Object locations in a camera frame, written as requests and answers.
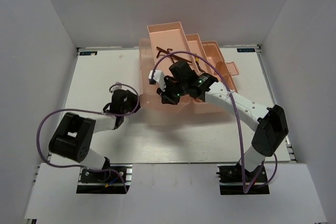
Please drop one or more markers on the small dark hex key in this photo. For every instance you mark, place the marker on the small dark hex key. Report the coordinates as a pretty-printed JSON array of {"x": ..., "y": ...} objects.
[{"x": 175, "y": 58}]

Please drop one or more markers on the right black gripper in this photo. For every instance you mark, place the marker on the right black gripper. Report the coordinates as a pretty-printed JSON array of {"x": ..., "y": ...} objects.
[{"x": 166, "y": 97}]

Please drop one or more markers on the pink plastic tool box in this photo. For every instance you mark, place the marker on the pink plastic tool box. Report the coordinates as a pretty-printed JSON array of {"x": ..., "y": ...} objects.
[{"x": 171, "y": 61}]

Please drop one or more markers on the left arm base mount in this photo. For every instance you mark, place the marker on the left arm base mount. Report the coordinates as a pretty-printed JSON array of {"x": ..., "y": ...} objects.
[{"x": 104, "y": 183}]

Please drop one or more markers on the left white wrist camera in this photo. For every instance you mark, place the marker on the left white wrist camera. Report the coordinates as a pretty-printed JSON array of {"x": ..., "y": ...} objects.
[{"x": 116, "y": 86}]

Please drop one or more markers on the long hex key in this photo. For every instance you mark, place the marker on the long hex key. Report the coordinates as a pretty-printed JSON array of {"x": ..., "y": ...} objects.
[
  {"x": 163, "y": 51},
  {"x": 186, "y": 60}
]

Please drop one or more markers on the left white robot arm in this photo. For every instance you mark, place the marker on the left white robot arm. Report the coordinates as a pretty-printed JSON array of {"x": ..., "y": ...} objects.
[{"x": 73, "y": 136}]

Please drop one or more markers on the yellow needle nose pliers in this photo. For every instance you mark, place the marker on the yellow needle nose pliers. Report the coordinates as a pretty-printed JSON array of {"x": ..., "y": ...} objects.
[{"x": 198, "y": 65}]

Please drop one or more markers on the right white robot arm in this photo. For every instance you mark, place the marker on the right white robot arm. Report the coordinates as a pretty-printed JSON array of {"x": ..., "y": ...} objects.
[{"x": 268, "y": 124}]

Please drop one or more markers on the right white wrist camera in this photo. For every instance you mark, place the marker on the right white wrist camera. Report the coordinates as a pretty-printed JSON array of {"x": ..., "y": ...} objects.
[{"x": 157, "y": 77}]

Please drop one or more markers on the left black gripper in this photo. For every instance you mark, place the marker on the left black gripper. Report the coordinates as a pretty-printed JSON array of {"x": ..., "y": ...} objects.
[{"x": 134, "y": 97}]

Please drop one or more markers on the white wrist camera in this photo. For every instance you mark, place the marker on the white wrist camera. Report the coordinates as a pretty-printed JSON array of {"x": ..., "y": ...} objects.
[
  {"x": 157, "y": 77},
  {"x": 116, "y": 86}
]

